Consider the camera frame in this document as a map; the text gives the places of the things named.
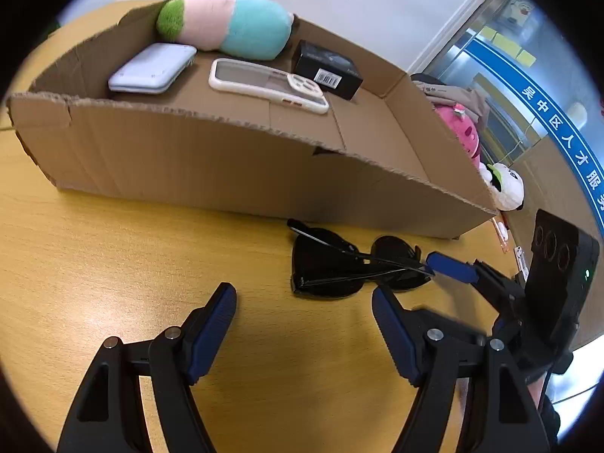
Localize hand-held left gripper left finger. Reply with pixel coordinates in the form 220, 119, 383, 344
57, 282, 237, 453

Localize pink pen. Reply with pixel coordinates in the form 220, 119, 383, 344
493, 219, 510, 252

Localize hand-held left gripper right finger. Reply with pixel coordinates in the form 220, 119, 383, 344
372, 285, 553, 453

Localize wooden desk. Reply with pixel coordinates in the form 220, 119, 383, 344
0, 0, 567, 453

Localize blue glass door banner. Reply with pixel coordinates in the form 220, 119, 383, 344
465, 38, 604, 227

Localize black charger package box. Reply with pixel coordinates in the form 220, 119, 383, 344
291, 40, 364, 101

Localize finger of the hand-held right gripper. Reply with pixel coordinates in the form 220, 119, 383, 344
427, 252, 525, 313

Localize black sunglasses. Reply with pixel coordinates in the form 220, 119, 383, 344
287, 218, 437, 299

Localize pink pig plush toy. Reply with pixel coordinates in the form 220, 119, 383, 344
156, 0, 296, 61

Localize brown cardboard box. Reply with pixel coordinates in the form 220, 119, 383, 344
6, 0, 498, 240

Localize cartoon picture on glass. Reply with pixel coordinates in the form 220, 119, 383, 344
507, 0, 532, 29

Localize pile of beige clothes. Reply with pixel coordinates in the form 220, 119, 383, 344
410, 73, 492, 126

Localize lavender device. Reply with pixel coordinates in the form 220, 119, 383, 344
108, 42, 198, 95

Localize white clear phone case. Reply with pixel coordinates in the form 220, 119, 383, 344
208, 58, 330, 115

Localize magenta plush toy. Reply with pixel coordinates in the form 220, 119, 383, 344
433, 104, 482, 168

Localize white panda plush toy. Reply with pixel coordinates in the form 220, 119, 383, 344
481, 163, 525, 211

